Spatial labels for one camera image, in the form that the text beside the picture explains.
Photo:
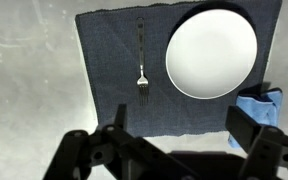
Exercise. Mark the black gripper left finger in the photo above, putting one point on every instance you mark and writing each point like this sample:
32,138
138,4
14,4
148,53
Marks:
70,153

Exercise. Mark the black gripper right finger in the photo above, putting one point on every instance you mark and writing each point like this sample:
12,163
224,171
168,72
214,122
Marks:
267,150

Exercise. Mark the blue cloth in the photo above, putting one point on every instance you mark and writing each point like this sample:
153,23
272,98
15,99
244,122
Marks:
264,106

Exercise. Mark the silver metal fork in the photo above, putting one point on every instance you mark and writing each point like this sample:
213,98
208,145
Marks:
140,50

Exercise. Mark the white round plate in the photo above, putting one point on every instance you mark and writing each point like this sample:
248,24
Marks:
210,53

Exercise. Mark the dark blue placemat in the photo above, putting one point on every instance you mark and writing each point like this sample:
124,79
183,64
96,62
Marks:
117,50

